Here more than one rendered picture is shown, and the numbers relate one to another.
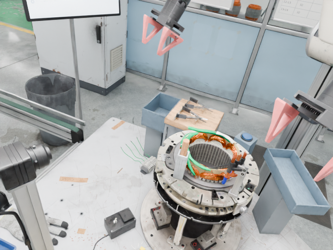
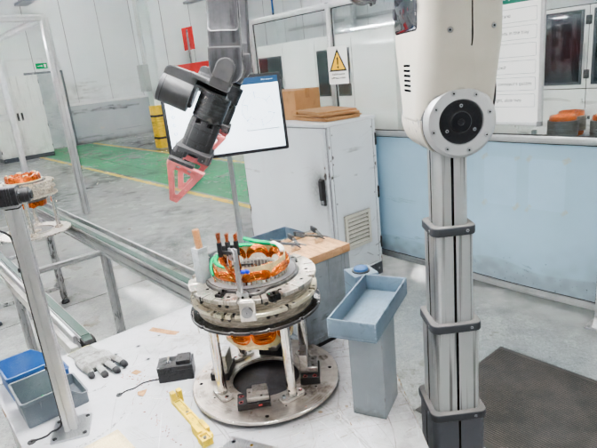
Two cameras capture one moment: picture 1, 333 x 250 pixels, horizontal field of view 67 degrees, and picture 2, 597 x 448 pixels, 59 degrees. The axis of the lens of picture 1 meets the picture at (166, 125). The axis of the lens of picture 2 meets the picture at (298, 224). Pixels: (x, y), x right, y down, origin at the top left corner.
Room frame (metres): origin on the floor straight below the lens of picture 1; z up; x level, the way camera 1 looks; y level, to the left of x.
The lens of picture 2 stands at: (-0.37, -0.95, 1.58)
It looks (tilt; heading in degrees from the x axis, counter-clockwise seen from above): 17 degrees down; 34
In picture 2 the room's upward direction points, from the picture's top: 6 degrees counter-clockwise
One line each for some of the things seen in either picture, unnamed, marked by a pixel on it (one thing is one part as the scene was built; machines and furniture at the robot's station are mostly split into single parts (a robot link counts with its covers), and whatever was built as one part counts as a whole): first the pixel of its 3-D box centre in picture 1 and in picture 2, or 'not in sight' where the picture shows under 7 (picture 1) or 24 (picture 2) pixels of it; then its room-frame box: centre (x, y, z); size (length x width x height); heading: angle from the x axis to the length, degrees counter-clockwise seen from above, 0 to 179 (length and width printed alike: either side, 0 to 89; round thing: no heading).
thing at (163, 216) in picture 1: (162, 214); (220, 359); (0.54, -0.04, 0.85); 0.06 x 0.04 x 0.05; 27
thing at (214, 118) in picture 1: (194, 117); (304, 249); (0.88, -0.11, 1.05); 0.20 x 0.19 x 0.02; 70
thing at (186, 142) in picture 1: (184, 148); (197, 241); (0.50, -0.06, 1.20); 0.02 x 0.02 x 0.06
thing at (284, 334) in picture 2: (230, 216); (288, 359); (0.53, -0.26, 0.91); 0.02 x 0.02 x 0.21
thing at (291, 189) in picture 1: (278, 200); (372, 351); (0.62, -0.45, 0.92); 0.25 x 0.11 x 0.28; 7
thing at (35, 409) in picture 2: not in sight; (50, 393); (0.26, 0.33, 0.82); 0.16 x 0.14 x 0.07; 162
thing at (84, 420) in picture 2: not in sight; (71, 428); (0.22, 0.19, 0.78); 0.09 x 0.09 x 0.01; 48
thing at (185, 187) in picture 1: (207, 162); (252, 275); (0.58, -0.15, 1.09); 0.32 x 0.32 x 0.01
